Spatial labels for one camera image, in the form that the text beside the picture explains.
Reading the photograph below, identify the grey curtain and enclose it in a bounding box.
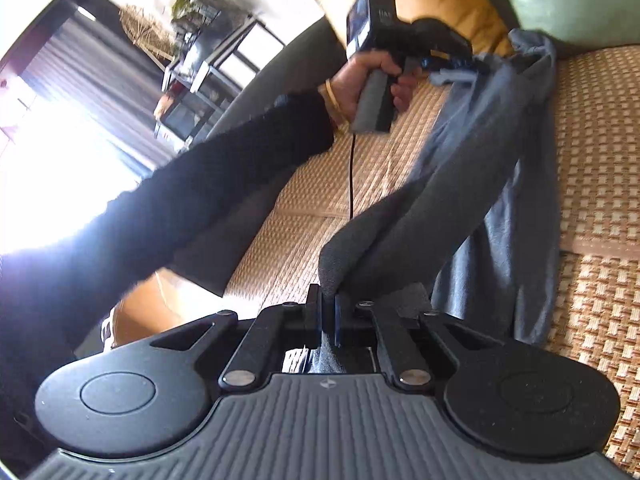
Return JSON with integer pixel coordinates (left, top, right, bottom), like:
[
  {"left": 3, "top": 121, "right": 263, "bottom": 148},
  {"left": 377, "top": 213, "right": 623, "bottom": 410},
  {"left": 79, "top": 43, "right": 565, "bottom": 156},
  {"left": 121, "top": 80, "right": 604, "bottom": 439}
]
[{"left": 30, "top": 5, "right": 171, "bottom": 171}]

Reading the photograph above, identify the gold bangle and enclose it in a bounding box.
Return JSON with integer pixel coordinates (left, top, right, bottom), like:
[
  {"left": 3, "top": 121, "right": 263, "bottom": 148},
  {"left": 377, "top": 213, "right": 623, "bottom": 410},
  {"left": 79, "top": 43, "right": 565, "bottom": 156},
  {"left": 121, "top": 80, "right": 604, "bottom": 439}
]
[{"left": 324, "top": 79, "right": 351, "bottom": 135}]

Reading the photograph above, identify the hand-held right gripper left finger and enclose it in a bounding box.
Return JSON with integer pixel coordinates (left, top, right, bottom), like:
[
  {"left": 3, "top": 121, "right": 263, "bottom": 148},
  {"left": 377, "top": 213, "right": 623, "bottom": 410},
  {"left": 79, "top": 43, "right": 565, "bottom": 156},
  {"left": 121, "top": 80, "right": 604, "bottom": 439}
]
[{"left": 150, "top": 284, "right": 327, "bottom": 391}]

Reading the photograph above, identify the person's left forearm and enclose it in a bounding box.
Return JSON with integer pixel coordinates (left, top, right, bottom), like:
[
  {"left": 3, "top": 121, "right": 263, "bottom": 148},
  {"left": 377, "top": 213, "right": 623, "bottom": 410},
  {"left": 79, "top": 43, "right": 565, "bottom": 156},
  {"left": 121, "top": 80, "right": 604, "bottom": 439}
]
[{"left": 0, "top": 89, "right": 337, "bottom": 311}]

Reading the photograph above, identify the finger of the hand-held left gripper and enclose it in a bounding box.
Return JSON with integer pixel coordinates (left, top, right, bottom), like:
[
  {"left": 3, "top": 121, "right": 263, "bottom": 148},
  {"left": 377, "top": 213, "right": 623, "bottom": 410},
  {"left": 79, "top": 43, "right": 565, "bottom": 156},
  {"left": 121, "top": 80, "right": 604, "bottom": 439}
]
[{"left": 420, "top": 54, "right": 478, "bottom": 77}]

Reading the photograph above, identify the woven rattan seat mat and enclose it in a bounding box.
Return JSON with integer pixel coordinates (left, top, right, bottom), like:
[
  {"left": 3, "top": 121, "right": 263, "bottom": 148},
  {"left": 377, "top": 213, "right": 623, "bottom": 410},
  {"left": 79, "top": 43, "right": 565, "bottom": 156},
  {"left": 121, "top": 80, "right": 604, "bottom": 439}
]
[
  {"left": 225, "top": 45, "right": 640, "bottom": 256},
  {"left": 225, "top": 212, "right": 640, "bottom": 476}
]

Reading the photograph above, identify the person's left hand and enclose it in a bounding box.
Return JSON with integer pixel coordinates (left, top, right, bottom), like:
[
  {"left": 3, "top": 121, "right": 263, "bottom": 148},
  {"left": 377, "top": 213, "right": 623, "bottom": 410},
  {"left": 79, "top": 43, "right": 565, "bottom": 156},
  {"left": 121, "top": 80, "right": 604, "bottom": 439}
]
[{"left": 330, "top": 51, "right": 417, "bottom": 126}]

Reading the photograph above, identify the tall black-framed side table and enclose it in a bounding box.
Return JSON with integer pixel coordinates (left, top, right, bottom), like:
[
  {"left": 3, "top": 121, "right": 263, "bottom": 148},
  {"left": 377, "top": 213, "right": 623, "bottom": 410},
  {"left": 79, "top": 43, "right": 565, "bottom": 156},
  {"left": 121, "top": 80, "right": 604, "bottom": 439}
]
[{"left": 162, "top": 45, "right": 236, "bottom": 107}]

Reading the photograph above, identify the rockery bonsai tray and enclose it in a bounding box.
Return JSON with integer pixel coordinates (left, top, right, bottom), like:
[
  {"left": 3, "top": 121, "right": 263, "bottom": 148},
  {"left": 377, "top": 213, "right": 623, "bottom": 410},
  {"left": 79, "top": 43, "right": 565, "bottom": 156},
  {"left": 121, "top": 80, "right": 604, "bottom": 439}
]
[{"left": 170, "top": 0, "right": 256, "bottom": 48}]

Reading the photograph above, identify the grey t-shirt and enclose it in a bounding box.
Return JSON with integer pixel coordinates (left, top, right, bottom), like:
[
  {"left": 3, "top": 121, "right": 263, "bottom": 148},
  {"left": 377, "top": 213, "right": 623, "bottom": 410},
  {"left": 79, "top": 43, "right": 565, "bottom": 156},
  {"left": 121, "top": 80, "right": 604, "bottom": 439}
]
[{"left": 310, "top": 27, "right": 561, "bottom": 376}]

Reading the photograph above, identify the plastic storage drawer unit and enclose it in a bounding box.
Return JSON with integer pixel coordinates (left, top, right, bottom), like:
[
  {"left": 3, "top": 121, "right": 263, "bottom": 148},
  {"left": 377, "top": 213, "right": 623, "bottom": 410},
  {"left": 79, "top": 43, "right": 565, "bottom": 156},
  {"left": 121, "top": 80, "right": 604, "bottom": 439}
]
[{"left": 152, "top": 85, "right": 236, "bottom": 155}]

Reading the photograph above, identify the white-topped side table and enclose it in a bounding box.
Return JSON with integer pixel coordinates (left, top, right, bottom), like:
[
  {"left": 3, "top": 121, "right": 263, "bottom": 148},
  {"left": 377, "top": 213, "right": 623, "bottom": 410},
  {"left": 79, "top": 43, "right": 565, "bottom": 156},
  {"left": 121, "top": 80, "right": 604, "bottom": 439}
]
[{"left": 205, "top": 14, "right": 287, "bottom": 92}]

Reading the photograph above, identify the green leather cushion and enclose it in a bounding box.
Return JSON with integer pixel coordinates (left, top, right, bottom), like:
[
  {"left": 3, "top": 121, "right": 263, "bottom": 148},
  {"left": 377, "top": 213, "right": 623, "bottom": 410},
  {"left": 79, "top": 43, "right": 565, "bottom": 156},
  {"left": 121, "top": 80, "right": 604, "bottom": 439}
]
[{"left": 487, "top": 0, "right": 640, "bottom": 58}]

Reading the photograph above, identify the gold wire ornament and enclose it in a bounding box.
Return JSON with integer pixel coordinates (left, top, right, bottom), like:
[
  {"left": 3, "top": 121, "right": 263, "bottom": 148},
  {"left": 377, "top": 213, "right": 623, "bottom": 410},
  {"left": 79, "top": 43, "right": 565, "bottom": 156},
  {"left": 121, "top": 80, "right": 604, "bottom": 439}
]
[{"left": 120, "top": 4, "right": 177, "bottom": 57}]

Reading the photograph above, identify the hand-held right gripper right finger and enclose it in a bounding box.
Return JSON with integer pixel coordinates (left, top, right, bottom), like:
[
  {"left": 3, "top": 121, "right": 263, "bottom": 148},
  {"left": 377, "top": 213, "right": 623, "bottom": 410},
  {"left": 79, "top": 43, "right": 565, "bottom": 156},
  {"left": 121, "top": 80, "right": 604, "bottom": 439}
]
[{"left": 333, "top": 298, "right": 501, "bottom": 391}]

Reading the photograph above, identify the dark leather sofa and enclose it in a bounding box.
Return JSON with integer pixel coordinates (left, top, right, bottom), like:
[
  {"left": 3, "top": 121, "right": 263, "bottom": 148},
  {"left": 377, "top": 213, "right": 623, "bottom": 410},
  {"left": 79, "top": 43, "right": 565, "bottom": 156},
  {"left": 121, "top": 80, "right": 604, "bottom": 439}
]
[{"left": 170, "top": 0, "right": 521, "bottom": 297}]

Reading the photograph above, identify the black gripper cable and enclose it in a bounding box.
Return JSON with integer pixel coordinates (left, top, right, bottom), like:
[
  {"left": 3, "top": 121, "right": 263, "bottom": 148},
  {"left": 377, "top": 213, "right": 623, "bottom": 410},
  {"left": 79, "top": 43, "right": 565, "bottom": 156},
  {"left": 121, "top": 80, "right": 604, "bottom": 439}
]
[{"left": 348, "top": 130, "right": 357, "bottom": 220}]

